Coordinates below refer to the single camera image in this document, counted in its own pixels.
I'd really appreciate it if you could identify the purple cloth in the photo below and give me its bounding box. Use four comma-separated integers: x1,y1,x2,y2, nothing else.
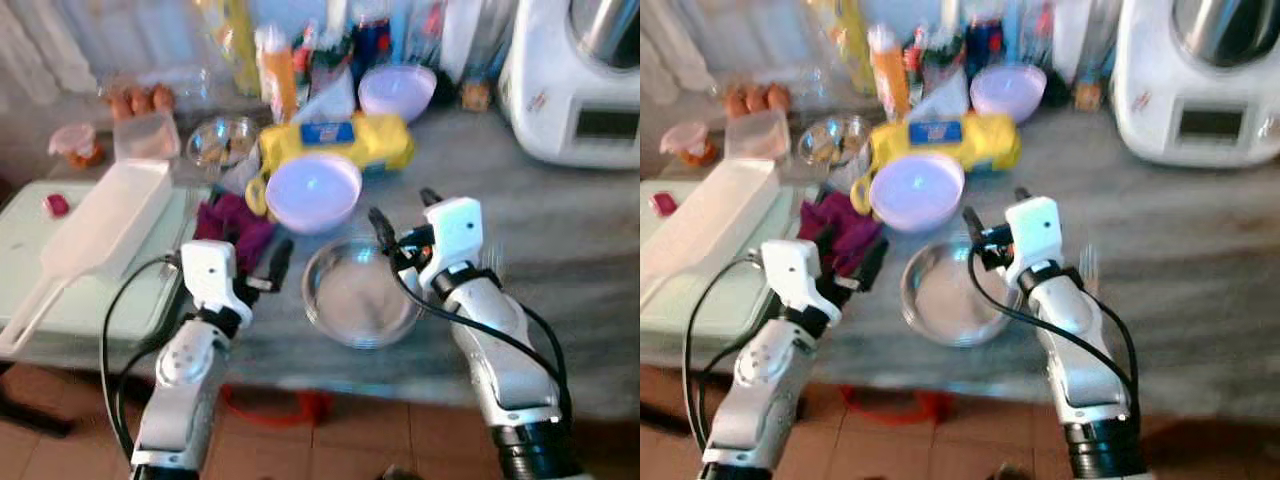
193,192,279,273
798,190,886,276

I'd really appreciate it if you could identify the yellow package with blue label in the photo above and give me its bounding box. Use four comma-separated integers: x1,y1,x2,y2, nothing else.
245,112,416,216
850,112,1023,213

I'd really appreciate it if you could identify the lilac plastic bowl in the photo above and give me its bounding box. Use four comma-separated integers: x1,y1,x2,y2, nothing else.
264,152,364,236
358,63,439,123
970,63,1048,123
868,150,967,234

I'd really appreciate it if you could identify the steel bowl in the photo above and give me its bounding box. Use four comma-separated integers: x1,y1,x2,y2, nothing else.
302,238,421,349
900,238,1023,348

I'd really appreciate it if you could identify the metal fork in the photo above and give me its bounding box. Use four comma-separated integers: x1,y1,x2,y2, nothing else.
478,238,507,293
1078,243,1109,293

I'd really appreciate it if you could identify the glass bowl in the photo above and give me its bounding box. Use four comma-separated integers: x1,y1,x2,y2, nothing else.
798,115,873,169
186,115,263,169

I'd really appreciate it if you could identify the red object under counter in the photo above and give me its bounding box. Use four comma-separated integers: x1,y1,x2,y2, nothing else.
220,385,333,426
840,385,951,426

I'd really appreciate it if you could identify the clear plastic box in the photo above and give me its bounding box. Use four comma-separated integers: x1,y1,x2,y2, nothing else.
112,110,183,163
725,108,791,161

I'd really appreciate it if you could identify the blue can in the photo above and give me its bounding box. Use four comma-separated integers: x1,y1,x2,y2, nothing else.
352,15,394,71
965,15,1006,71

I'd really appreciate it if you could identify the pale green cutting board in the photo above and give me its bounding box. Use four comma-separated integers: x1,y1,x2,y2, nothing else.
0,180,216,341
640,180,801,341

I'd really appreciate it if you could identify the white kitchen machine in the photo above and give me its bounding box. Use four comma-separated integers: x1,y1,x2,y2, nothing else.
1110,0,1280,169
497,0,641,169

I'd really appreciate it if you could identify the orange bottle with white cap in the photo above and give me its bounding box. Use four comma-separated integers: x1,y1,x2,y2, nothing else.
254,25,301,123
866,25,913,121

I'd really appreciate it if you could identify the small pink-lidded container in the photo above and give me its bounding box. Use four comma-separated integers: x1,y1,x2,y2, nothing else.
660,122,716,167
48,122,103,169

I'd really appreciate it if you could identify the yellow plastic bag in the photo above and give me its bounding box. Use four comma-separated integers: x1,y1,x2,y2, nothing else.
815,0,873,96
205,0,263,96

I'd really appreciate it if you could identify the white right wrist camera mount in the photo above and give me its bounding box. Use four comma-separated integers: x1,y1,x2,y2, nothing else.
1003,196,1063,286
418,197,484,289

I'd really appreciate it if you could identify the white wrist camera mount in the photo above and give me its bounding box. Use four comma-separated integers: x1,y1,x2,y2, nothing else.
762,240,831,313
1003,196,1063,286
180,240,244,313
418,197,484,289

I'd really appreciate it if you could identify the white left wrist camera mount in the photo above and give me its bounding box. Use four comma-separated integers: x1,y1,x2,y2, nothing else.
762,240,831,313
180,240,244,313

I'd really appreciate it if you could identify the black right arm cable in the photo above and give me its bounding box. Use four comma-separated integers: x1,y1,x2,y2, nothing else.
392,258,567,421
964,245,1143,403

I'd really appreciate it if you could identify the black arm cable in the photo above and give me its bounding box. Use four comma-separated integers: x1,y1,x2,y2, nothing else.
392,258,567,421
99,254,187,463
964,245,1143,403
682,257,767,453

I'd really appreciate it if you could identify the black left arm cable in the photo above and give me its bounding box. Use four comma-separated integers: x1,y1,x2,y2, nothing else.
682,257,767,453
99,254,187,463

